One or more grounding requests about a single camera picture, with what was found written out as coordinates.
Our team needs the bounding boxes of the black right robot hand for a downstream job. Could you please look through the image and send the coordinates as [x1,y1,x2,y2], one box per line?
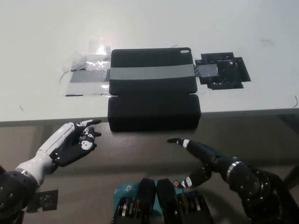
[166,137,235,189]

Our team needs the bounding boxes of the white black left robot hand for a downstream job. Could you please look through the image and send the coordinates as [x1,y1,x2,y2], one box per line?
[15,119,102,188]

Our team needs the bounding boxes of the black folding tablet cover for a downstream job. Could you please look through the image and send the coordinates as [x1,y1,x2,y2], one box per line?
[107,48,202,133]

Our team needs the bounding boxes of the black robot torso blocks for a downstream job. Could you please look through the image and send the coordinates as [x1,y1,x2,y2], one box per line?
[111,177,214,224]

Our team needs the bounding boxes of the black patterned floor marker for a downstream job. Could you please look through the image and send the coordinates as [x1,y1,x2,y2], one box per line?
[25,189,59,213]

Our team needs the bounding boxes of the teal TP-Link box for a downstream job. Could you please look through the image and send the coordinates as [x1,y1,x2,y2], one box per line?
[113,179,183,212]

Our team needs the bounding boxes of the crumpled clear tape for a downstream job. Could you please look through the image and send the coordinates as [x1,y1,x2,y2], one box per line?
[61,51,112,72]

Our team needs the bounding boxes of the black patterned marker sheets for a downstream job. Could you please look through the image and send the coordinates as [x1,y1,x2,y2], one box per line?
[194,52,252,91]

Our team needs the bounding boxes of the grey duct tape strip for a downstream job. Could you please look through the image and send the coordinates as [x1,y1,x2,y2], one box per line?
[70,64,220,84]

